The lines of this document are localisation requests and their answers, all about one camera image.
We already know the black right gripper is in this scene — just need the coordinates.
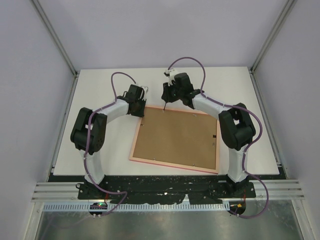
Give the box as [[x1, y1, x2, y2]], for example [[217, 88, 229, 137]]
[[161, 80, 183, 104]]

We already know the pink picture frame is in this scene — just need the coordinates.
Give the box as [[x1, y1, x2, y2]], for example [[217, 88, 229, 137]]
[[129, 105, 221, 174]]

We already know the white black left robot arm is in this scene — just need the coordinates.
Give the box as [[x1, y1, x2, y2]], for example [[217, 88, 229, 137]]
[[70, 84, 149, 199]]

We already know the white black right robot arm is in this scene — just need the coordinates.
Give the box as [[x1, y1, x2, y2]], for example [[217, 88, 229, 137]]
[[161, 69, 256, 197]]

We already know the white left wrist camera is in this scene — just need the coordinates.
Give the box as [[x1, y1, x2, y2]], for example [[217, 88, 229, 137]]
[[141, 85, 149, 98]]

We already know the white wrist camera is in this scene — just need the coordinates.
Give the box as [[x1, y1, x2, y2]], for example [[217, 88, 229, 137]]
[[141, 85, 149, 98], [163, 68, 180, 87]]

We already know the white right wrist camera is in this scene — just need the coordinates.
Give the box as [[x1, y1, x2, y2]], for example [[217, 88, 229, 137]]
[[163, 68, 180, 87]]

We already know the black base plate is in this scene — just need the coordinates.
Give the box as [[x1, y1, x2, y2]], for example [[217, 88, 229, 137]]
[[77, 175, 256, 205]]

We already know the white slotted cable duct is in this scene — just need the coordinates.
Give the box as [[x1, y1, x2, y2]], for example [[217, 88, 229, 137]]
[[43, 201, 230, 212]]

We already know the left aluminium corner post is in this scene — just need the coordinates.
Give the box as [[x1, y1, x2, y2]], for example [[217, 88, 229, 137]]
[[31, 0, 80, 78]]

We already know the aluminium corner post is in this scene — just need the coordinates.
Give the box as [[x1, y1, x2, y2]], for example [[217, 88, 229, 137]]
[[31, 0, 80, 78], [249, 0, 297, 74]]

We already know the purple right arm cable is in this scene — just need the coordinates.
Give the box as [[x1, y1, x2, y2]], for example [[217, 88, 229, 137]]
[[167, 56, 270, 220]]

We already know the aluminium front rail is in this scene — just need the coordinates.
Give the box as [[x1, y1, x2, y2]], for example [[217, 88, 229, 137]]
[[31, 179, 305, 203]]

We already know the right aluminium corner post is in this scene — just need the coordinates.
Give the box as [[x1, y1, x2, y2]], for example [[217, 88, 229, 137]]
[[249, 0, 297, 74]]

